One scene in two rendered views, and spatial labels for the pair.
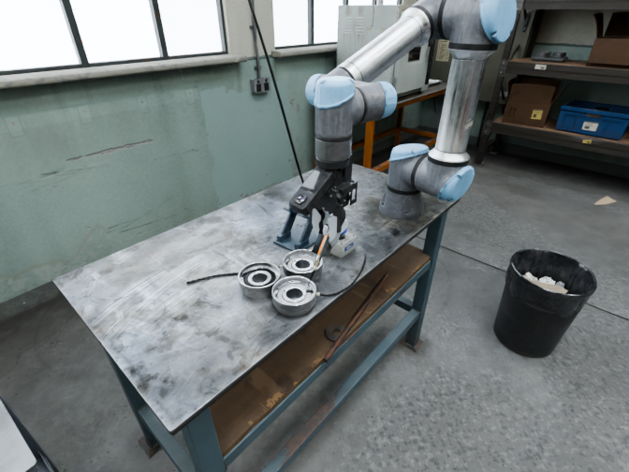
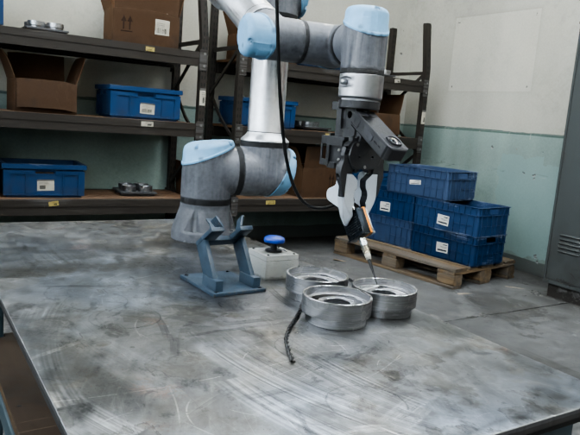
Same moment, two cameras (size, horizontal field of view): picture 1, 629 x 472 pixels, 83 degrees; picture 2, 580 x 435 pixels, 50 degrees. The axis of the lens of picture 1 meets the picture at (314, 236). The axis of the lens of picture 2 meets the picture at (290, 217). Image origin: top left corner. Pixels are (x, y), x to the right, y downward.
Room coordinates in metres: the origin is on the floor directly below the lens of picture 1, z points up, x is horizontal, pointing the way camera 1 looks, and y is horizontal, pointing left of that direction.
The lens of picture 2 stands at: (0.53, 1.03, 1.10)
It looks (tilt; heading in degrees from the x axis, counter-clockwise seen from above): 9 degrees down; 286
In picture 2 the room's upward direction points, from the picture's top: 5 degrees clockwise
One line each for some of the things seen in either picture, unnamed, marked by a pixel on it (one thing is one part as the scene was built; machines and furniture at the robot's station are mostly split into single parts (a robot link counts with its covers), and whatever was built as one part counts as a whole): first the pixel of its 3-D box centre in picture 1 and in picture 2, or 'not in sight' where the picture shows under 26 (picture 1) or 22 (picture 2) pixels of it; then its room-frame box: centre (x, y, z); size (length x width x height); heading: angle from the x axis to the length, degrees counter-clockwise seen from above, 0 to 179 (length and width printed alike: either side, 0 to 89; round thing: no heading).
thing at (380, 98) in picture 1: (363, 101); (329, 46); (0.80, -0.11, 1.23); 0.11 x 0.11 x 0.08; 39
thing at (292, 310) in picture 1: (294, 296); (383, 298); (0.64, 0.05, 0.82); 0.10 x 0.10 x 0.04
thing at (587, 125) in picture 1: (594, 119); (40, 178); (3.29, -2.55, 0.56); 0.52 x 0.38 x 0.22; 45
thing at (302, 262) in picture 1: (302, 266); (316, 285); (0.75, 0.03, 0.82); 0.10 x 0.10 x 0.04
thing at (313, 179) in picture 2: not in sight; (308, 169); (1.84, -4.16, 0.67); 0.52 x 0.43 x 0.43; 48
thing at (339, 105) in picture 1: (335, 108); (363, 41); (0.73, -0.04, 1.23); 0.09 x 0.08 x 0.11; 129
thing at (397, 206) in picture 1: (402, 197); (204, 217); (1.11, -0.31, 0.85); 0.15 x 0.15 x 0.10
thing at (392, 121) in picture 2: not in sight; (371, 113); (1.42, -4.62, 1.19); 0.45 x 0.40 x 0.37; 43
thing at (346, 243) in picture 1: (341, 242); (271, 261); (0.87, -0.08, 0.82); 0.08 x 0.07 x 0.05; 138
